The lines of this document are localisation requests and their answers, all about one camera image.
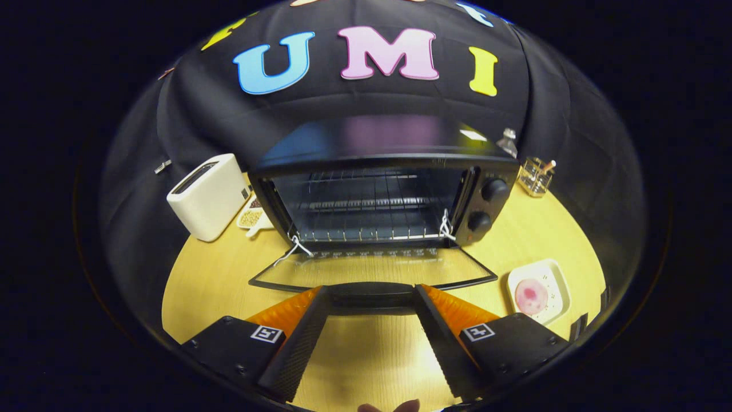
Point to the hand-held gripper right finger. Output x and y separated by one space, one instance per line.
443 349

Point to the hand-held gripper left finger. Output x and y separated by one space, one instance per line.
300 349

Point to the pink ham slice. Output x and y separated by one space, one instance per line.
532 296

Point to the cream square plate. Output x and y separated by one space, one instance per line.
555 280

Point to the black toaster oven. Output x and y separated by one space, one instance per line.
372 143

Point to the white toaster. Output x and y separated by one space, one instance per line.
206 200

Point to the black flat stand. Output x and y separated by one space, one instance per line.
579 327

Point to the small white bean dish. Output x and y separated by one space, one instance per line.
251 218

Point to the clear plastic bottle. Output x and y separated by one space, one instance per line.
508 146

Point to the silver clip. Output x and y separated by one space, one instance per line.
162 166

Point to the black backdrop cloth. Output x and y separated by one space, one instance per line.
189 114

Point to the red clip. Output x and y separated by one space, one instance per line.
166 73

